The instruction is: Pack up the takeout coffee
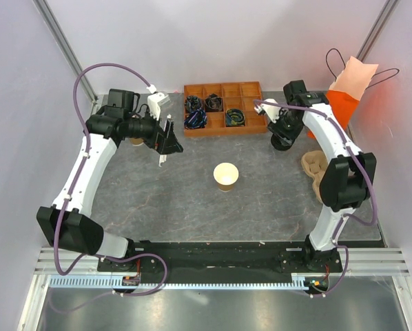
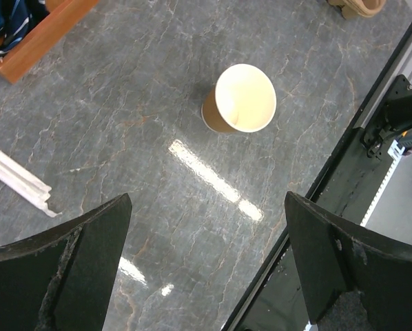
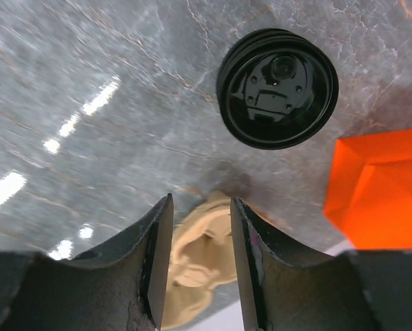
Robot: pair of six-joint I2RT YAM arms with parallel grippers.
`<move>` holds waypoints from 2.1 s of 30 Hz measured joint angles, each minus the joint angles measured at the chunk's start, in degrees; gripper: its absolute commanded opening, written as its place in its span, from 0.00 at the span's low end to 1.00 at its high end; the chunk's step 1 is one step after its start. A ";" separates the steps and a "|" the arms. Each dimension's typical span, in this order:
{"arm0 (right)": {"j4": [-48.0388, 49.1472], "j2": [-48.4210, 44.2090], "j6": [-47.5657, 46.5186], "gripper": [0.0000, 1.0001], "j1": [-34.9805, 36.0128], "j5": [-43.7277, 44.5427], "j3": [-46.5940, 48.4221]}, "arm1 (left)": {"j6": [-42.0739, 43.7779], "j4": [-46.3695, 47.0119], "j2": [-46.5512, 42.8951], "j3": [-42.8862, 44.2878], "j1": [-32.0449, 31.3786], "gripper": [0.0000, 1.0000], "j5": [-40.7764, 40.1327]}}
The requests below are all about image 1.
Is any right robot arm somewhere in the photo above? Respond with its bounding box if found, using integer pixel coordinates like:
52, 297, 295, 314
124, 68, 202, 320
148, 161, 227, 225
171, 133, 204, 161
255, 80, 377, 272

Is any stack of paper cups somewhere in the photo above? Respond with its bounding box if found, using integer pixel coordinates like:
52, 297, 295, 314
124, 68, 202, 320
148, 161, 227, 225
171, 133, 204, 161
130, 138, 144, 146

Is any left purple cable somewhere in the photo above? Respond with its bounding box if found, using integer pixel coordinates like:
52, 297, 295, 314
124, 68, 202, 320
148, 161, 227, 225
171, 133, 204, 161
47, 63, 169, 313

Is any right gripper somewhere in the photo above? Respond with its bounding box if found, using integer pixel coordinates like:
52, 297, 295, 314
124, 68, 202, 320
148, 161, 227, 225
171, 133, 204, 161
266, 110, 303, 147

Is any cardboard cup carrier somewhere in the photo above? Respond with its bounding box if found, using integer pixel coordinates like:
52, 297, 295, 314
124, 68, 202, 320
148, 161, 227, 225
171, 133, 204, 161
301, 150, 328, 203

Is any purple cable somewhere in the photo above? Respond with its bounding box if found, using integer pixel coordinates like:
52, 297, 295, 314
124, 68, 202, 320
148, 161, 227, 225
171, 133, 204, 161
253, 99, 379, 298
47, 63, 169, 313

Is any orange paper bag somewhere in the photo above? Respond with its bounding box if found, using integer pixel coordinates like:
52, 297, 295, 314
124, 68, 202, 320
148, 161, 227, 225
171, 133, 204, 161
307, 48, 400, 139

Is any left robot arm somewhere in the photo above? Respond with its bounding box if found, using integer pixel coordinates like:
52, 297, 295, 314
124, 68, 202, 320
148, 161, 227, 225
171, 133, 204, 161
37, 90, 183, 271

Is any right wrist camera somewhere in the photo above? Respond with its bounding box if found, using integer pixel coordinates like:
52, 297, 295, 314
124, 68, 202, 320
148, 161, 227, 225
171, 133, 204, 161
254, 99, 281, 123

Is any white wrapped straw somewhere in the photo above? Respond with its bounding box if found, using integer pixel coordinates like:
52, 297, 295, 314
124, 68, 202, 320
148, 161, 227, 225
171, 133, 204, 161
158, 114, 172, 168

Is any black brown rolled tie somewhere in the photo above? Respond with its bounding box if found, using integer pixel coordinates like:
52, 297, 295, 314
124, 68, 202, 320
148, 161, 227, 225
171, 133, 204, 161
205, 94, 223, 112

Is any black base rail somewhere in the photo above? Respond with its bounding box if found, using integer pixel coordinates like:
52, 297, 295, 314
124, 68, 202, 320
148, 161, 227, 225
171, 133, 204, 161
97, 240, 342, 283

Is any white cable duct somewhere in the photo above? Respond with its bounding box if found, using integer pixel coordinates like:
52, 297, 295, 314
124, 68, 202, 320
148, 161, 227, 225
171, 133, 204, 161
49, 274, 328, 290

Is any dark patterned rolled tie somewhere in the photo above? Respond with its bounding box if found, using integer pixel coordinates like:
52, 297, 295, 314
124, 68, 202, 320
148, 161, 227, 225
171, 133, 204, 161
185, 95, 203, 113

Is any blue striped rolled tie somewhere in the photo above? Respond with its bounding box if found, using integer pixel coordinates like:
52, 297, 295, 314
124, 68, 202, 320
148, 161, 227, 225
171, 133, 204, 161
184, 109, 207, 130

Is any green yellow rolled tie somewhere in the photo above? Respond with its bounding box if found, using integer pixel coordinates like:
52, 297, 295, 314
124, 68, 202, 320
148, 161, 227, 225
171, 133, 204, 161
225, 108, 245, 127

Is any stack of black lids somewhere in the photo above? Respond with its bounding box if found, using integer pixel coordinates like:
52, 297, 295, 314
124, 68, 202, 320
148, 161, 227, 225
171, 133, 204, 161
271, 135, 293, 151

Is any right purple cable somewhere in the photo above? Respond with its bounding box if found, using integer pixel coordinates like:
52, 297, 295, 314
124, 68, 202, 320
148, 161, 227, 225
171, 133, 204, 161
253, 99, 379, 298

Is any wooden compartment tray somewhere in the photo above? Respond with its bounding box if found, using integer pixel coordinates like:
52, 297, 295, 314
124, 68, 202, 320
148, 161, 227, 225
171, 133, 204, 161
183, 81, 267, 137

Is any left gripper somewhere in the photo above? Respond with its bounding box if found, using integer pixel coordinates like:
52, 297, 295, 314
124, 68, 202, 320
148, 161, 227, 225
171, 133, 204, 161
125, 106, 183, 155

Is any single brown paper cup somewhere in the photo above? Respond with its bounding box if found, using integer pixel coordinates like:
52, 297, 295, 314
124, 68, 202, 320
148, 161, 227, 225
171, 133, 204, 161
213, 163, 239, 192

